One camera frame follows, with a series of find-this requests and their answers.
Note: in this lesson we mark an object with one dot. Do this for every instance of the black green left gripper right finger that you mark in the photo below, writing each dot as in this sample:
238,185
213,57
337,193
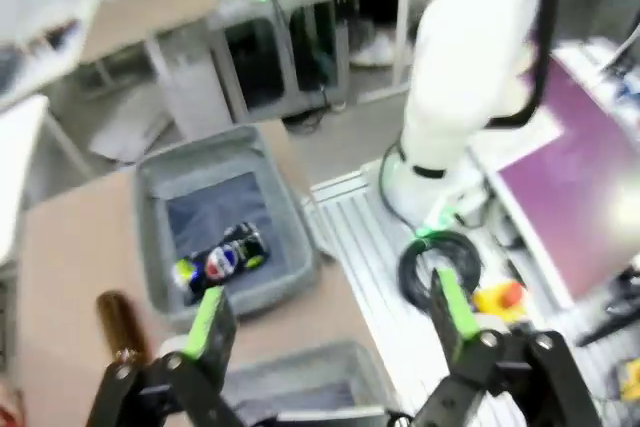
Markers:
457,317

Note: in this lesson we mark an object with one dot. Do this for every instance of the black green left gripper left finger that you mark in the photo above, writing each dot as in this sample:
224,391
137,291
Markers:
207,332

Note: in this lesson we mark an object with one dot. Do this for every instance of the black Pepsi can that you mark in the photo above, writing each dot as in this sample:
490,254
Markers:
225,257

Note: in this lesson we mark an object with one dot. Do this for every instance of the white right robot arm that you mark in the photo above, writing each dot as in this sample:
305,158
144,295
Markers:
465,72

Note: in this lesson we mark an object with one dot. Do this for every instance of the grey fabric basket Plastic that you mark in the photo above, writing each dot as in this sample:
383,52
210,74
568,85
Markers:
310,372

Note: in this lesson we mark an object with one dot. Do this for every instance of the grey fabric basket Can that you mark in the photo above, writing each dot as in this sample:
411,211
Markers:
290,227

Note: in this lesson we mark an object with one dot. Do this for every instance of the yellow red emergency stop button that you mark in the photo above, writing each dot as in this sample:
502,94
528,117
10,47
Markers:
502,297

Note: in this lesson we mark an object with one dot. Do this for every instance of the brown glass bottle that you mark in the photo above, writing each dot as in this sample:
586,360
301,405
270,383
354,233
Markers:
120,322

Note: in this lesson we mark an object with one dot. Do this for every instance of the purple screen panel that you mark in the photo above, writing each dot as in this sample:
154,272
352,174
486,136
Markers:
560,172

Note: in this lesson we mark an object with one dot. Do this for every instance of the aluminium base plate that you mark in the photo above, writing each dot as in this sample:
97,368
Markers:
365,227

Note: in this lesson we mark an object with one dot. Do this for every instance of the grey metal frame table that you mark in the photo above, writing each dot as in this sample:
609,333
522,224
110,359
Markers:
280,17

